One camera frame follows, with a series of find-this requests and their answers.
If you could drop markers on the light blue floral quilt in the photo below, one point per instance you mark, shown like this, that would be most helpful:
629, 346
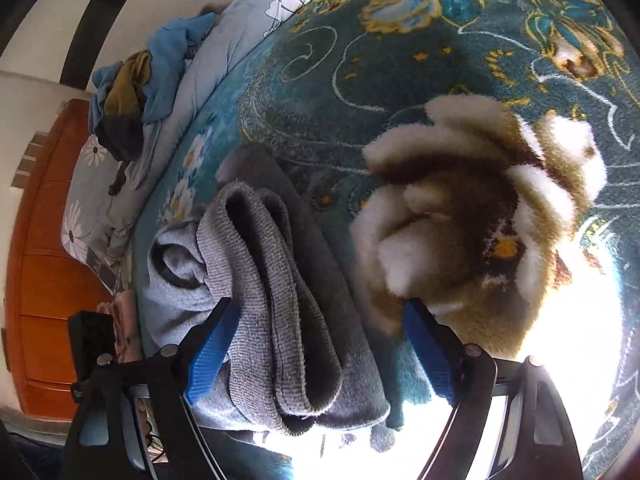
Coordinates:
215, 50

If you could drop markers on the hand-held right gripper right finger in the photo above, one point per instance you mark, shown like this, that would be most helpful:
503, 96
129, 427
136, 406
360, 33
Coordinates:
430, 355

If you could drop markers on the dark grey garment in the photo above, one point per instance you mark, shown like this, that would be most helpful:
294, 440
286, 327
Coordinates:
120, 140

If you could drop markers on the mustard garment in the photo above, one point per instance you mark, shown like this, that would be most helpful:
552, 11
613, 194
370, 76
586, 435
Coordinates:
127, 85

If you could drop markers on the wooden headboard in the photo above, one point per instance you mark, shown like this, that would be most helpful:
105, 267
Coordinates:
45, 260

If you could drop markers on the grey knit garment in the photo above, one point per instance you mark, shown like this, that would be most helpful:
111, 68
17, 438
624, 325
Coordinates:
280, 300

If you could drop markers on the white wardrobe with black band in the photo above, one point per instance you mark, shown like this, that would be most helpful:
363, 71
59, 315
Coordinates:
60, 20

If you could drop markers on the pile of blue and mustard clothes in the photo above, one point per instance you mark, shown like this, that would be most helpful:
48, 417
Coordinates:
170, 60

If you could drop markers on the black box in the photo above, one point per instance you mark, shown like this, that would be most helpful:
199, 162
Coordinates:
92, 332

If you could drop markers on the teal floral plush blanket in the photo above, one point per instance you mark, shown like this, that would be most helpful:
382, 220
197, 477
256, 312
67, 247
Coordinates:
400, 85

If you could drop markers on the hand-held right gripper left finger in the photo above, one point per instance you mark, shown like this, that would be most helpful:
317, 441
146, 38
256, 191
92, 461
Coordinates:
210, 355

